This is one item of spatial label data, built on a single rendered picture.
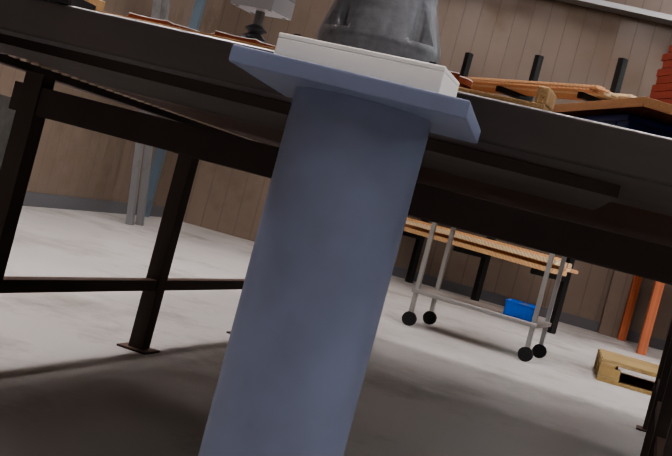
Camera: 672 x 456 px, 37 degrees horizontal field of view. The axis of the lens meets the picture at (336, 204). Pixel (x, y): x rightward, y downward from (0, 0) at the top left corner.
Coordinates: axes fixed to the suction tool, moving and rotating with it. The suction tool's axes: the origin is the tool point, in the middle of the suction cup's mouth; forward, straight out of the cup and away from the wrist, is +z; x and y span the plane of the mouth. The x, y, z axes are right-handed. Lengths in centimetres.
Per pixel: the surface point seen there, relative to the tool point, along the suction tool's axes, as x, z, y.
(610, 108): -45, -7, -49
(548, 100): 1, 1, -53
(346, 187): 39, 21, -45
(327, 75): 46, 10, -43
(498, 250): -819, 32, 227
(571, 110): -58, -7, -38
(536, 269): -791, 40, 177
